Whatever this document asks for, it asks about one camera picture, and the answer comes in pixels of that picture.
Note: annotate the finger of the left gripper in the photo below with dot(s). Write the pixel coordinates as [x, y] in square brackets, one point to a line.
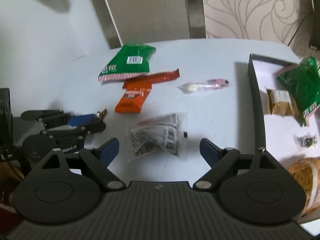
[83, 130]
[56, 118]

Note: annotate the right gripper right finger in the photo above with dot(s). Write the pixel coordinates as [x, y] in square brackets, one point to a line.
[221, 162]

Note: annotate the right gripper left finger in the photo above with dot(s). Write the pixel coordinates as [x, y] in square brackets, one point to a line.
[96, 161]

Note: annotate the gold brown candy wrappers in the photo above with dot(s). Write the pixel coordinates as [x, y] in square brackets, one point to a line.
[101, 114]

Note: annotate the gold pastry pack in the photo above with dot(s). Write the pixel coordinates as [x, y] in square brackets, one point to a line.
[281, 102]

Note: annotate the brown bread pack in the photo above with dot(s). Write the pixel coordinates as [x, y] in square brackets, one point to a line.
[306, 173]

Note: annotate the small clear candy packet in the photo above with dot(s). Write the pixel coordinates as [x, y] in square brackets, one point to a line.
[306, 141]

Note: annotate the green snack bag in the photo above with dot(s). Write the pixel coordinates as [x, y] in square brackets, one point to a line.
[302, 82]
[131, 61]

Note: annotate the orange square snack pack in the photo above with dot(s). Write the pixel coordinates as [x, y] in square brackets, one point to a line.
[133, 98]

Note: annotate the clear printed snack bag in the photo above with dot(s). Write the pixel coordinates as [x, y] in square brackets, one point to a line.
[164, 133]

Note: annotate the black tray box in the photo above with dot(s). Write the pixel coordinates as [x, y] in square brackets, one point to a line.
[268, 195]

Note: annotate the long orange snack bar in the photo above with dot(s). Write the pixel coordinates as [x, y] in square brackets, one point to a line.
[153, 78]

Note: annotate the clear pink candy packet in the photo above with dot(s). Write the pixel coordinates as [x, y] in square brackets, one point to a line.
[203, 86]

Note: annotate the black wall television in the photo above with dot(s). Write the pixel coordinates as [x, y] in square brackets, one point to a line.
[314, 38]

